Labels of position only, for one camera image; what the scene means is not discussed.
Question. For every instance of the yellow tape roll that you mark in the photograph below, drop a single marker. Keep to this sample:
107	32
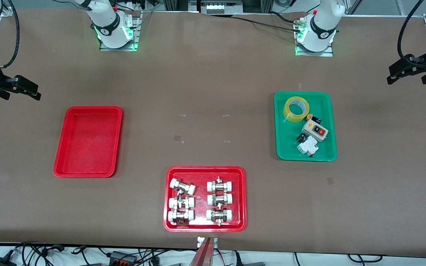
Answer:
301	112

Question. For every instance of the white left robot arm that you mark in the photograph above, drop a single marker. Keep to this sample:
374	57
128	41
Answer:
320	33

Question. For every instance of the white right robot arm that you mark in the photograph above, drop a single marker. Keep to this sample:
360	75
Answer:
107	26

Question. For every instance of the empty red plastic tray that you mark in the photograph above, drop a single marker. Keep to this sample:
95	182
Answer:
87	155

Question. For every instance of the green plastic tray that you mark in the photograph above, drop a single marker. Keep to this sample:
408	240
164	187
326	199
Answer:
290	147

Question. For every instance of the red tray with fittings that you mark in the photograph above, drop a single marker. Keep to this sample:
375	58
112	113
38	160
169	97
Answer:
201	221

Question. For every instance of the small black brown component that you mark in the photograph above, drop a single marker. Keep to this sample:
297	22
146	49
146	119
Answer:
314	119

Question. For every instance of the white circuit breaker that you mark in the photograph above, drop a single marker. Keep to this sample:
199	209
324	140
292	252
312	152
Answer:
308	146

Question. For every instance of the small black capacitor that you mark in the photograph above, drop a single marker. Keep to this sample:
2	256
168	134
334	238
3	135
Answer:
301	138

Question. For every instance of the black power adapter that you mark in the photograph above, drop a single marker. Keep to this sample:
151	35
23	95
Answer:
2	261

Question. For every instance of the white capped metal pipe fitting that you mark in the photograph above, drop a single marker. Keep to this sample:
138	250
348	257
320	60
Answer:
182	186
219	185
181	203
219	215
181	216
219	199

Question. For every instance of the white terminal strip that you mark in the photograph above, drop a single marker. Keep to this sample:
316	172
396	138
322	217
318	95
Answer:
218	8

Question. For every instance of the black orange connector box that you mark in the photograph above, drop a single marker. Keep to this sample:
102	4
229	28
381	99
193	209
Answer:
122	258

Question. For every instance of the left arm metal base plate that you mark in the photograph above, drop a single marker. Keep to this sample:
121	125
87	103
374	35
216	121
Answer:
327	53

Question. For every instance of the grey switch box red button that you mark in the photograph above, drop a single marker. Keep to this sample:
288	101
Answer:
314	130

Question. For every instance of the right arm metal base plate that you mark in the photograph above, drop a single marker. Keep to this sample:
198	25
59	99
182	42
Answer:
136	37

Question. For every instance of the aluminium frame with equipment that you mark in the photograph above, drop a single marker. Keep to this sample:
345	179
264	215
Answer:
176	5

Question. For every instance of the red metal bar silver bracket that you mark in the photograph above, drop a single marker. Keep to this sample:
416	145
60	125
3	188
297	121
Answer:
202	255

